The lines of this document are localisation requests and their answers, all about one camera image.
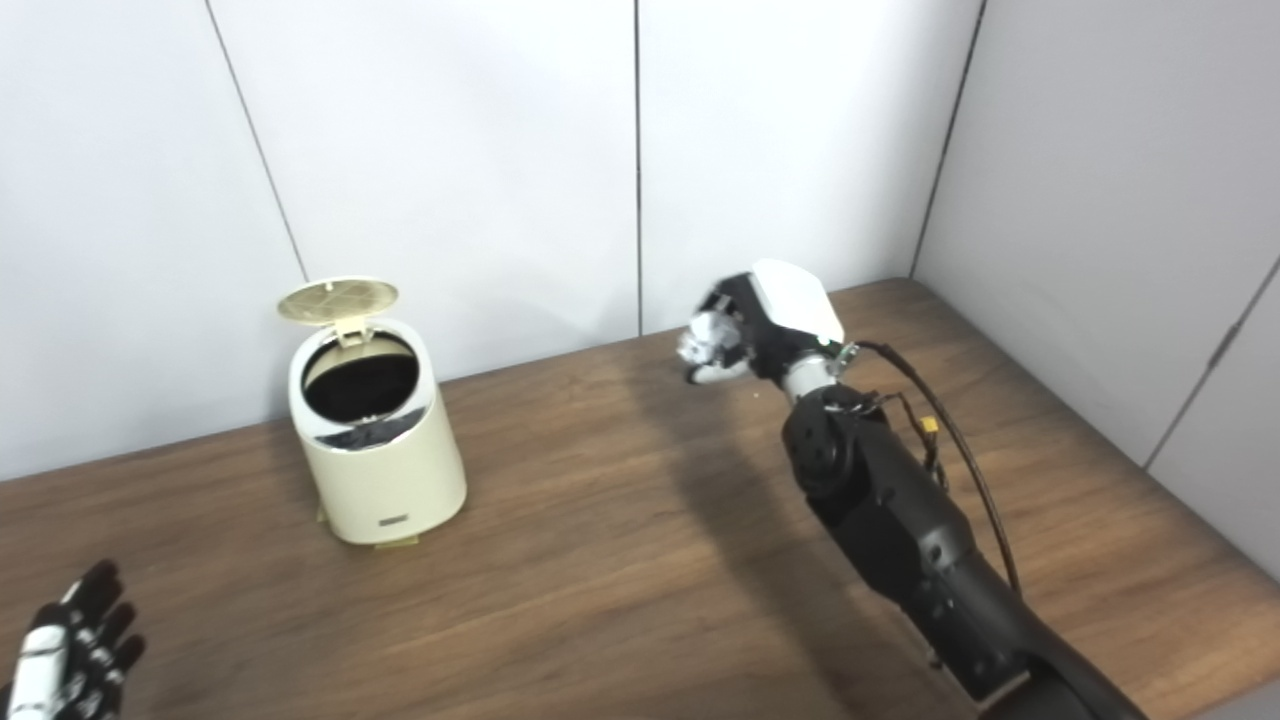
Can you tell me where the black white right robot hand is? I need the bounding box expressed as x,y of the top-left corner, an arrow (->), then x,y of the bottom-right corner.
678,259 -> 846,389

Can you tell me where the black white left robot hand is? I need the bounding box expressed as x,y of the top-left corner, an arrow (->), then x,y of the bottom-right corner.
0,560 -> 147,720

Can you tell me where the white paper ball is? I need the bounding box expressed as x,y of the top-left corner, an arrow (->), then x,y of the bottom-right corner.
680,310 -> 741,366

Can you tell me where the cream-colored desktop trash bin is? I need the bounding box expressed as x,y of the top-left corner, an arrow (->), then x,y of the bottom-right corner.
277,277 -> 468,547

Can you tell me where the round cream bin lid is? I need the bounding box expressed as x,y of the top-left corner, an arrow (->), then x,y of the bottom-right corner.
277,277 -> 400,346

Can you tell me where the yellow tape under bin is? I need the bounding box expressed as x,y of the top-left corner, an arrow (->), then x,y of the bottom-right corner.
318,505 -> 421,549

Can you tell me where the thin wire with yellow connector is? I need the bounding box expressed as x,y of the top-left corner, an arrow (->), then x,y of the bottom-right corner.
850,390 -> 949,491

